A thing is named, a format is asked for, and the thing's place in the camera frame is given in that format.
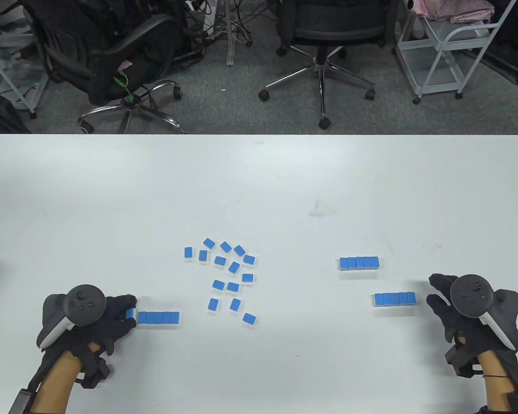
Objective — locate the grey right hand controller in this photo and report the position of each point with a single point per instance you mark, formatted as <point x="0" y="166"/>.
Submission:
<point x="470" y="295"/>

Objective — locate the pink tag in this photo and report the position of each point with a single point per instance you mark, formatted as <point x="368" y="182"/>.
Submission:
<point x="125" y="65"/>

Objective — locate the person's right hand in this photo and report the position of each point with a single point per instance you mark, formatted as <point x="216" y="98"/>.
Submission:
<point x="453" y="330"/>

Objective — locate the person's left forearm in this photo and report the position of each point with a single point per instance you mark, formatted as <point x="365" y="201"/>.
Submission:
<point x="54" y="384"/>

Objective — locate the black backpack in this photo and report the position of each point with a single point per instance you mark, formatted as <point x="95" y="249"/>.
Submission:
<point x="0" y="116"/>

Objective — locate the pile of white cloth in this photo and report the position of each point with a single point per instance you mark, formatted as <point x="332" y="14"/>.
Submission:
<point x="4" y="36"/>

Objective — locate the blue mahjong tile wall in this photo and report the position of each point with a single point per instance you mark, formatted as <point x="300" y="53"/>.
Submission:
<point x="394" y="298"/>
<point x="157" y="318"/>
<point x="358" y="263"/>

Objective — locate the single blue mahjong tile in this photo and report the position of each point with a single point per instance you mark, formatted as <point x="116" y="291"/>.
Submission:
<point x="130" y="315"/>

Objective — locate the blue mahjong tiles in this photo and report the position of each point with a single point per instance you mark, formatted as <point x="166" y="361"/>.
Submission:
<point x="218" y="284"/>

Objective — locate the black right wrist module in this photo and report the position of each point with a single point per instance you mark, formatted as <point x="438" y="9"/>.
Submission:
<point x="457" y="364"/>

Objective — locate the pink cloth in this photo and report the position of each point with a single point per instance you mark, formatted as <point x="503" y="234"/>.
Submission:
<point x="457" y="8"/>

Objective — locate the black office chair chrome base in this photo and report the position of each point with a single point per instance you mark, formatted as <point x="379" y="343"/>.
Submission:
<point x="336" y="32"/>

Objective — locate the black office chair with armrests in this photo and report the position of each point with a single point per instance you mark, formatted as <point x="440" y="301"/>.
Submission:
<point x="108" y="73"/>

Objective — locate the white metal cart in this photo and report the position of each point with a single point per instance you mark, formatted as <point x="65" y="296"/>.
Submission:
<point x="433" y="69"/>

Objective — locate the black left wrist module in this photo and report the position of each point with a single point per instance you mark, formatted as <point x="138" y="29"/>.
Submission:
<point x="96" y="375"/>

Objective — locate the white power strip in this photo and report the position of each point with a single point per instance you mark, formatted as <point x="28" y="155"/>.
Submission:
<point x="207" y="17"/>

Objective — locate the grey hand controller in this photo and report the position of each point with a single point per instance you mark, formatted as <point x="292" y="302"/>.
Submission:
<point x="84" y="304"/>
<point x="470" y="295"/>

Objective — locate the person's left hand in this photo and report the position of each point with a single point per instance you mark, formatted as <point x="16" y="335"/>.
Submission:
<point x="108" y="327"/>

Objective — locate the grey left hand controller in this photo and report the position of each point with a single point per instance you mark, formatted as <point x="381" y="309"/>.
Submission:
<point x="84" y="304"/>

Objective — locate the white metal rack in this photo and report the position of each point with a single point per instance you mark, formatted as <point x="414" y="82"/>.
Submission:
<point x="9" y="81"/>

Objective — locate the black wrist module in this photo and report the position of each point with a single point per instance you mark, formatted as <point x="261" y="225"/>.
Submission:
<point x="457" y="364"/>
<point x="96" y="375"/>

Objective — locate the clear white post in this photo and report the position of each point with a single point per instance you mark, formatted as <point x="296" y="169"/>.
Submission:
<point x="230" y="43"/>

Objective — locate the dark left forearm box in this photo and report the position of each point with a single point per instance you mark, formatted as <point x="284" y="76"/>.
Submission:
<point x="20" y="402"/>

